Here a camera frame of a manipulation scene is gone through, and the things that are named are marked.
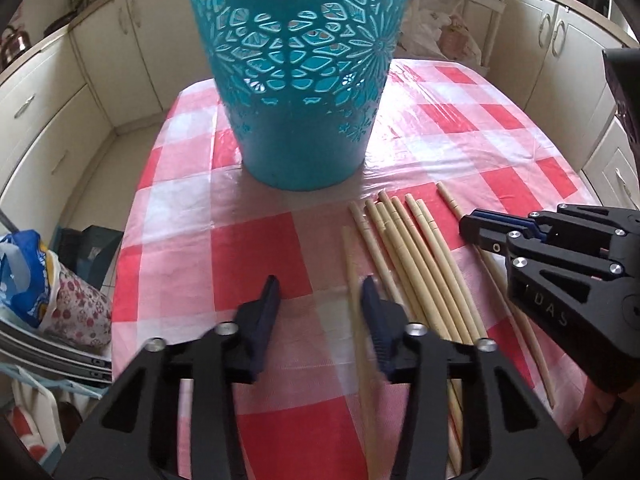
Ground bamboo chopstick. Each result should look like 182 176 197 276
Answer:
364 198 463 474
348 202 405 306
435 181 557 409
380 195 480 344
342 226 380 479
378 191 473 344
405 194 487 344
375 202 469 344

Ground dark blue dustpan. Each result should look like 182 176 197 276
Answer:
52 226 124 289

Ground blue plastic bag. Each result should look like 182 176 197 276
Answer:
1 230 51 328

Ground steel kettle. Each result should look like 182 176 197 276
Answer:
1 25 32 70

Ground teal perforated plastic basket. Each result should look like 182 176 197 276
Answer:
190 0 408 191

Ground red white checkered tablecloth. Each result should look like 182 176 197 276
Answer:
112 60 593 479

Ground white kitchen base cabinets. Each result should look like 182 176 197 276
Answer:
1 0 632 242

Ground white rolling cart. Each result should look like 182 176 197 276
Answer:
395 0 506 76

